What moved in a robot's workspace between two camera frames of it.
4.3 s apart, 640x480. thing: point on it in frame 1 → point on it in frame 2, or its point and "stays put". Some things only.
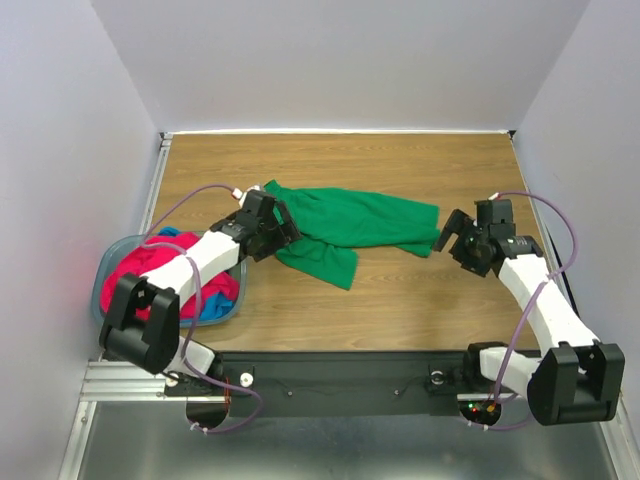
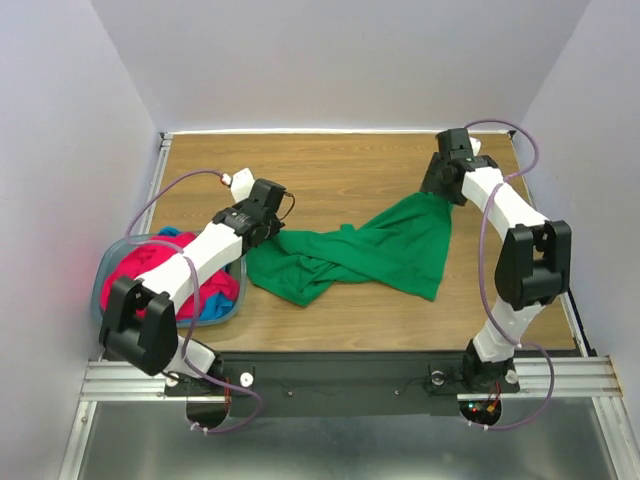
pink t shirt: (142, 258) stays put
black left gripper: (288, 231) stays put
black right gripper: (458, 239) → (436, 182)
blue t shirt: (213, 306) stays put
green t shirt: (335, 223) → (406, 248)
